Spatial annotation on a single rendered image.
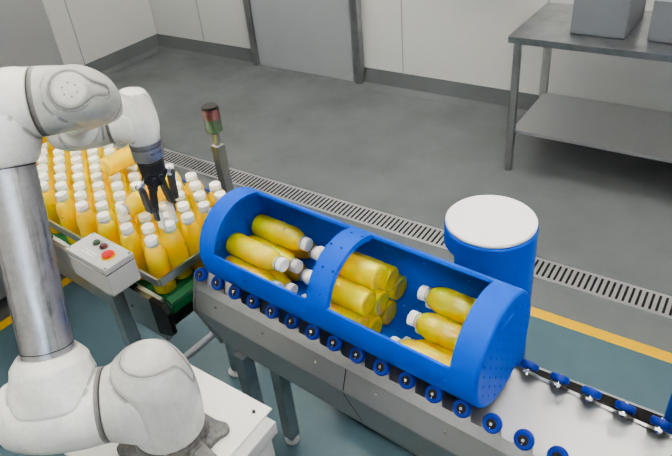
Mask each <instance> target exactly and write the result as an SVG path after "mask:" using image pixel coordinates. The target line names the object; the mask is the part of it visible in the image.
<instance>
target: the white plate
mask: <svg viewBox="0 0 672 456"><path fill-rule="evenodd" d="M445 222H446V226H447V229H448V230H449V231H450V233H451V234H452V235H453V236H455V237H456V238H457V239H459V240H461V241H462V242H464V243H467V244H469V245H472V246H476V247H480V248H487V249H504V248H510V247H514V246H517V245H520V244H522V243H524V242H526V241H528V240H529V239H531V238H532V237H533V236H534V234H535V233H536V231H537V228H538V219H537V217H536V215H535V213H534V212H533V211H532V210H531V209H530V208H529V207H528V206H526V205H525V204H523V203H521V202H520V201H517V200H515V199H512V198H509V197H504V196H498V195H478V196H472V197H468V198H465V199H463V200H460V201H458V202H457V203H455V204H454V205H453V206H451V207H450V209H449V210H448V211H447V213H446V217H445Z"/></svg>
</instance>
